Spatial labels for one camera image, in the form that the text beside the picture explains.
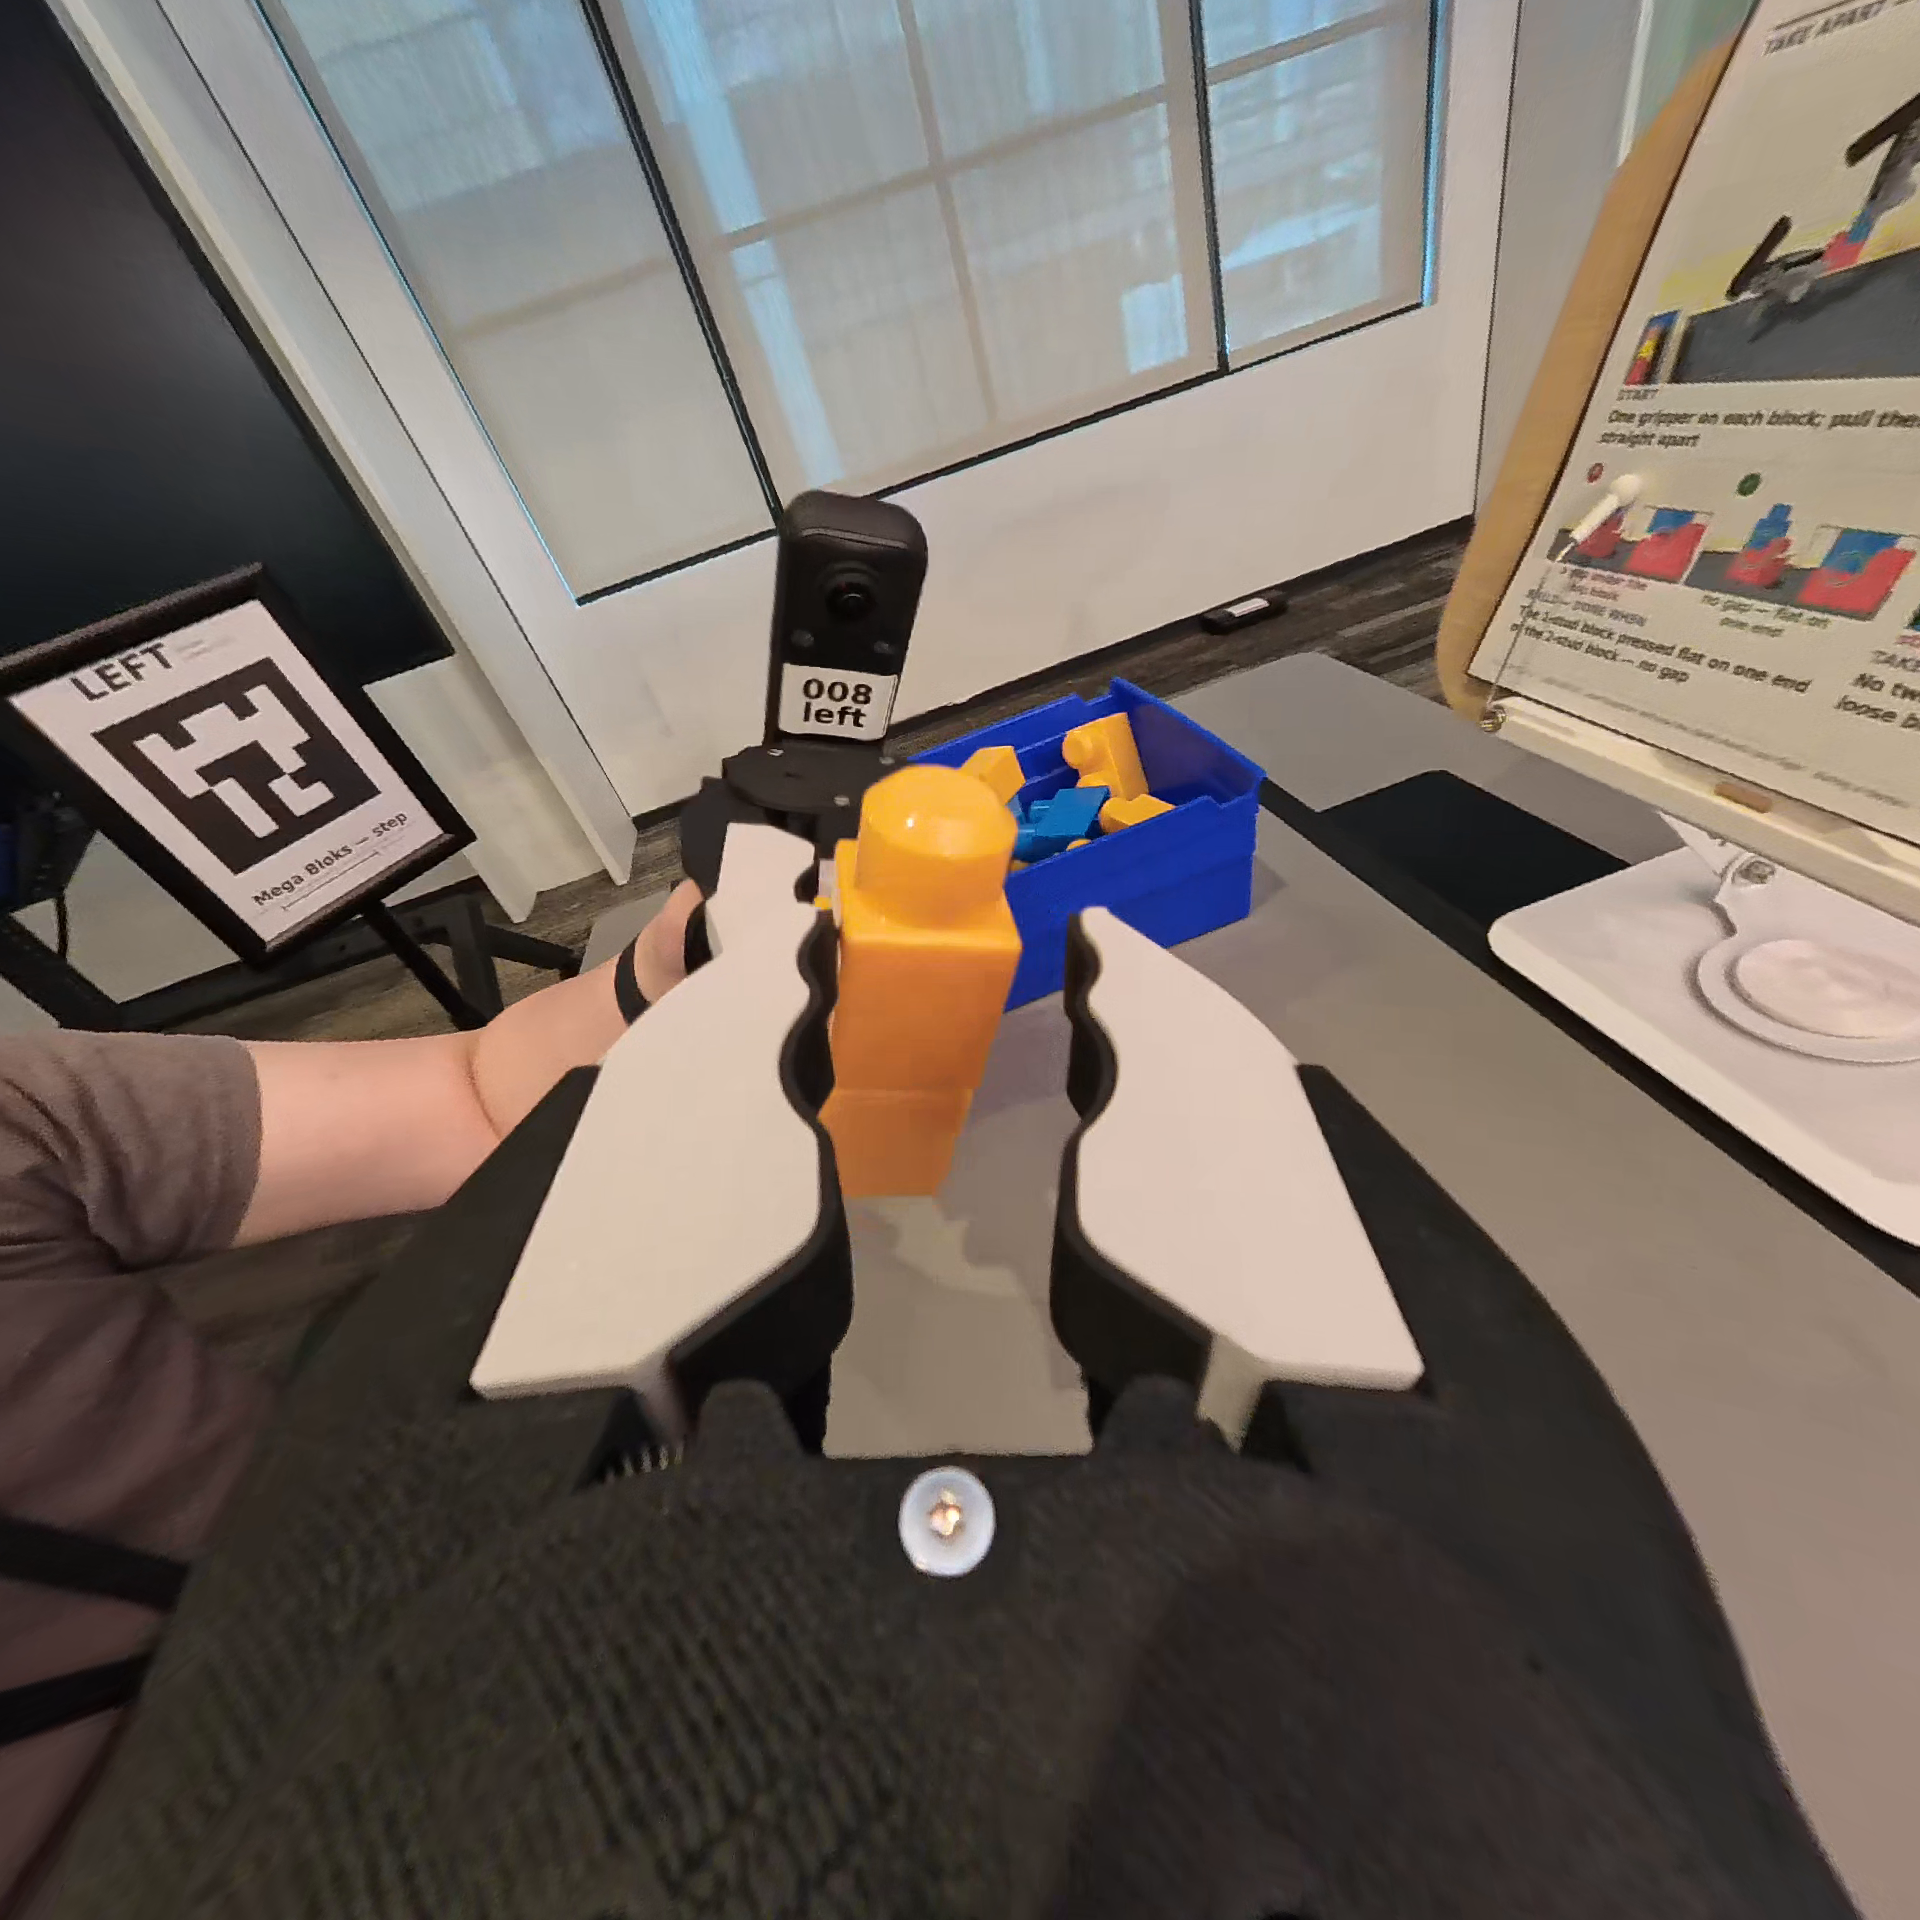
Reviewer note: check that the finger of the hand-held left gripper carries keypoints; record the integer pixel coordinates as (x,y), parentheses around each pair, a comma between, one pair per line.
(751,886)

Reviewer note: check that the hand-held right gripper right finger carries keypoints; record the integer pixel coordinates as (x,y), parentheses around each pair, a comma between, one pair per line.
(1230,1200)

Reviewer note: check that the black floor device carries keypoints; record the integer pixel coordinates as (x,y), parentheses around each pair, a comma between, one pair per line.
(1242,613)

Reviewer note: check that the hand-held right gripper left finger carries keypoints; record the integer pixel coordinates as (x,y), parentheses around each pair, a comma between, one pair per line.
(662,1200)

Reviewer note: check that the white stand base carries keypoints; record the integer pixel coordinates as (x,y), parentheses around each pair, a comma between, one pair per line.
(1650,962)

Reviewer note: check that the blue plastic bin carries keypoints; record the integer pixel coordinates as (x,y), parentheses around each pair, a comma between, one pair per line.
(1156,886)

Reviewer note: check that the black monitor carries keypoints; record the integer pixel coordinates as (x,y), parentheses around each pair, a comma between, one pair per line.
(119,376)

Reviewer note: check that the black sign stand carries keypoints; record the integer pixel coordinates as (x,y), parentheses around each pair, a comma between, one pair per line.
(421,944)

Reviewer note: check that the blue mega block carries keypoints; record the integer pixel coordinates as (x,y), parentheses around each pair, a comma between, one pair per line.
(1058,827)

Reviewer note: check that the wooden instruction board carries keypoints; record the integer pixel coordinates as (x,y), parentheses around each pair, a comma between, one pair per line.
(1724,525)

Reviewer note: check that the orange two-stud mega block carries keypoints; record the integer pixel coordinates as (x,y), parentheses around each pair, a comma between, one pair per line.
(892,1142)

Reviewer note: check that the black wristband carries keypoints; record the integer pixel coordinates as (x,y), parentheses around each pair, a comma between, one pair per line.
(630,984)

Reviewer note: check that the framed tag sign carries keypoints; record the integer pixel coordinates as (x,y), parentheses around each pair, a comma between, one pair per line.
(240,750)

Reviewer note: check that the person's left hand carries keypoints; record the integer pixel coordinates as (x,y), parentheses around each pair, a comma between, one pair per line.
(672,939)

